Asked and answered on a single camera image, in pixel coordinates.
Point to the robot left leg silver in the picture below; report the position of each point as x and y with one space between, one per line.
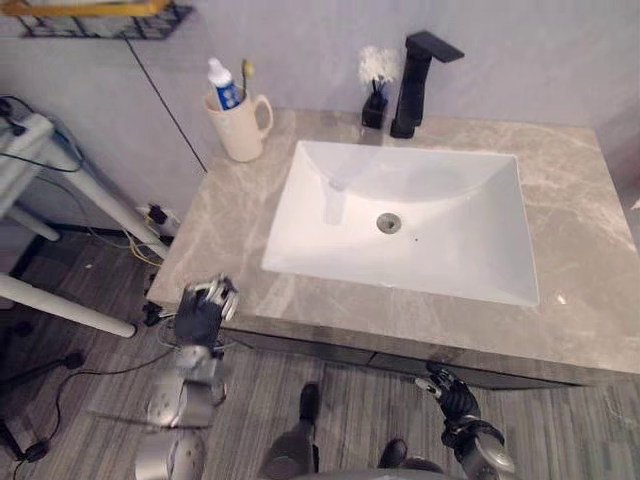
292 452

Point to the robot right foot dark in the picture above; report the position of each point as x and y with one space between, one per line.
392 452

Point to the black square faucet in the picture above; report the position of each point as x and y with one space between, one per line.
411 95

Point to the black plug in strip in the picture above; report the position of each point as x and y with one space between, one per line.
158 214

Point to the white power strip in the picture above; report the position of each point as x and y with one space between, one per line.
167 222

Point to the white dried flower bunch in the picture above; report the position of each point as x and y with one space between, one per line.
377 62

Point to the cream ceramic mug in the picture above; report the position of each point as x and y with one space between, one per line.
240 132

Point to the yellow wooden frame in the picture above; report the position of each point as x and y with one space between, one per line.
85 8

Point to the black square vase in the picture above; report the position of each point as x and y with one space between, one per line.
374 112

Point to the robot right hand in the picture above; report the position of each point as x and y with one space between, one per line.
457 397

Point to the robot left foot dark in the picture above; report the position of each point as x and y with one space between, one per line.
310 402

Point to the robot right arm silver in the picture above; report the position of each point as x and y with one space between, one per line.
492 457

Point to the white table with tube legs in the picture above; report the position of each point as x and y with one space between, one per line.
100 192

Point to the metal sink drain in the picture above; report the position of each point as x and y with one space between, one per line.
389 223

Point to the white blue toothpaste tube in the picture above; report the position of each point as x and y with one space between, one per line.
225 90

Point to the robot left arm silver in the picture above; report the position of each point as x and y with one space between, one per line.
192 400

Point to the black stand foot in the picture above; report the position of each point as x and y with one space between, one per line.
35 451

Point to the toothbrush with yellow head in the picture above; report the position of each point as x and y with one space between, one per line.
247 75

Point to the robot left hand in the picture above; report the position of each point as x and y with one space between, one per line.
197 320

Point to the white rectangular sink basin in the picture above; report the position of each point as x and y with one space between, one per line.
440 250

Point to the robot foot dark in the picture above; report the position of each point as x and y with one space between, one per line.
310 402
392 452

